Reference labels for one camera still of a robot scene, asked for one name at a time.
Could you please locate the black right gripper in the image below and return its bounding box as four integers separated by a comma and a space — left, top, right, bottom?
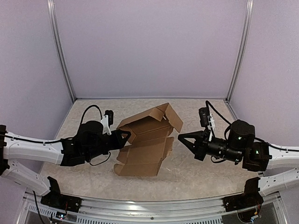
178, 129, 243, 163

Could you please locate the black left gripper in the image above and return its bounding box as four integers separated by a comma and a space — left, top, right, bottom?
86, 129, 130, 160

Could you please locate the brown cardboard box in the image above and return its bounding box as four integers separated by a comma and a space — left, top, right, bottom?
114, 103, 183, 177

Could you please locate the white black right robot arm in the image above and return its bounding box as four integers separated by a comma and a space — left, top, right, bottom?
178, 119, 299, 207

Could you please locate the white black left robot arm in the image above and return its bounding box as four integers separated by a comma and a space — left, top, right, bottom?
0, 120, 131, 208

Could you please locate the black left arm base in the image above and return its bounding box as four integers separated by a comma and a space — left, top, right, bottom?
41, 176, 82, 213

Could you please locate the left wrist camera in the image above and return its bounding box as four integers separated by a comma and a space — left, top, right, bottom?
100, 110, 114, 135

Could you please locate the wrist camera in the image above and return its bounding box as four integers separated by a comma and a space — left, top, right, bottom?
100, 110, 114, 135
199, 107, 215, 141

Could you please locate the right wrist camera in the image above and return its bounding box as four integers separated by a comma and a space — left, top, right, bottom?
199, 107, 215, 141

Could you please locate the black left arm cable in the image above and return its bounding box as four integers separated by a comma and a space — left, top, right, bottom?
79, 105, 110, 167

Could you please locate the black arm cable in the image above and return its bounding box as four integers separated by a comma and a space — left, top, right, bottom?
79, 105, 110, 167
205, 100, 299, 150

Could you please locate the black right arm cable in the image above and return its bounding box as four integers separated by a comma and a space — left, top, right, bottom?
205, 100, 299, 150

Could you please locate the aluminium front rail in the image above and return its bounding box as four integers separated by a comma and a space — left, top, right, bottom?
18, 184, 288, 224

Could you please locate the left aluminium frame post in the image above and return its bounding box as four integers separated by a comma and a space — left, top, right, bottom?
47, 0, 77, 103

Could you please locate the aluminium frame post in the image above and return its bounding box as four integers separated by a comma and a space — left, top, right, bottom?
47, 0, 77, 103
226, 0, 254, 104

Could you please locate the right aluminium frame post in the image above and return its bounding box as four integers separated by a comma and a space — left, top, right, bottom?
226, 0, 254, 104

